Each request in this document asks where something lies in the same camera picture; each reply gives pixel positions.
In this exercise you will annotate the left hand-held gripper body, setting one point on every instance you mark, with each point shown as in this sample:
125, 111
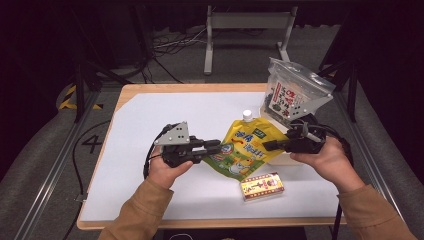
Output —
176, 146

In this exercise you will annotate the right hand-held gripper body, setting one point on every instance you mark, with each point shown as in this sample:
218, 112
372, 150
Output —
306, 140

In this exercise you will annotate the white plastic container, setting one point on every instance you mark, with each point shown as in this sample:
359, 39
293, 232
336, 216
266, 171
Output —
283, 160

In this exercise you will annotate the yellow spouted pouch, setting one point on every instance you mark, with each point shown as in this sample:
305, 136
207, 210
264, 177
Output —
245, 150

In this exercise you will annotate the clear bag of dried seaweed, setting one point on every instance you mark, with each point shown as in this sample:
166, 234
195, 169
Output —
293, 90

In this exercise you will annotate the person's left hand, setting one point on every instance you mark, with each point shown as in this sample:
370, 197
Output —
165, 176

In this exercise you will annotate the person's right hand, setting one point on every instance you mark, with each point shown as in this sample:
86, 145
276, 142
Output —
333, 166

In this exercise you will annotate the small red and yellow box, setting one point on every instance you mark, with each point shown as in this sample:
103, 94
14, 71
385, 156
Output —
262, 186

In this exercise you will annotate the white table mat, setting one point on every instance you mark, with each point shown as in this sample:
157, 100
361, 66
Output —
160, 106

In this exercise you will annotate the black metal stand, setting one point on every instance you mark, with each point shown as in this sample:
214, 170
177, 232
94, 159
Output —
351, 90
80, 90

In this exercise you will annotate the yellow and black hazard tape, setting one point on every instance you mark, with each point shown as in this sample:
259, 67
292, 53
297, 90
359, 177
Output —
66, 100

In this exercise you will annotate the grey metal stand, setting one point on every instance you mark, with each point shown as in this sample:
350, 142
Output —
248, 20

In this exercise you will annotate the aluminium rail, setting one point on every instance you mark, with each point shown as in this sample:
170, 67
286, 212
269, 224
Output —
376, 170
50, 180

